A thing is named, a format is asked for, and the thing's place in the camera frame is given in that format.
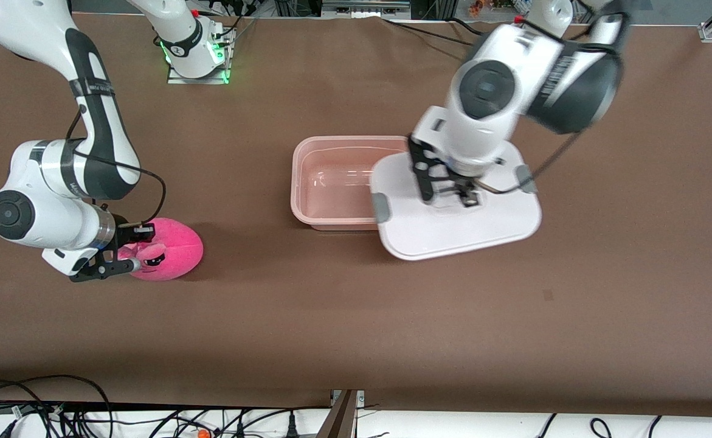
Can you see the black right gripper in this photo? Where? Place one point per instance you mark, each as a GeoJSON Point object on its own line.
{"type": "Point", "coordinates": [123, 233]}

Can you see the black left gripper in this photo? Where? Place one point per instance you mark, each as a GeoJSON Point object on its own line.
{"type": "Point", "coordinates": [466, 185]}

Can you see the pink plush toy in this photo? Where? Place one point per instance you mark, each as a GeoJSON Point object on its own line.
{"type": "Point", "coordinates": [179, 249]}

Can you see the white box lid grey clips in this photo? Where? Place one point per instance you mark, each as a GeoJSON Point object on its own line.
{"type": "Point", "coordinates": [453, 237]}

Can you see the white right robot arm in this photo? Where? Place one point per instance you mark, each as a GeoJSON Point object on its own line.
{"type": "Point", "coordinates": [39, 207]}

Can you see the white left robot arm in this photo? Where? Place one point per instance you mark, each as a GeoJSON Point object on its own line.
{"type": "Point", "coordinates": [489, 91]}

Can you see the translucent pink plastic box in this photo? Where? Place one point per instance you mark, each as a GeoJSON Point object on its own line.
{"type": "Point", "coordinates": [331, 182]}

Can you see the brown table cover sheet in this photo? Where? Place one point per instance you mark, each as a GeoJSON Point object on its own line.
{"type": "Point", "coordinates": [392, 316]}

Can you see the colourful background objects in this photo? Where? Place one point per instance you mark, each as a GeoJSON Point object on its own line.
{"type": "Point", "coordinates": [495, 6]}

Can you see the grey metal rack device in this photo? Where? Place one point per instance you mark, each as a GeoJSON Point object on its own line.
{"type": "Point", "coordinates": [365, 6]}

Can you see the black power plug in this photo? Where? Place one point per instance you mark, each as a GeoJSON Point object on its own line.
{"type": "Point", "coordinates": [292, 427]}

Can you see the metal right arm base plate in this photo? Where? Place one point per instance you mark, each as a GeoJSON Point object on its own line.
{"type": "Point", "coordinates": [197, 80]}

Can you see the aluminium profile with bracket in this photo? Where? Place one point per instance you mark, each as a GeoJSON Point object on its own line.
{"type": "Point", "coordinates": [340, 420]}

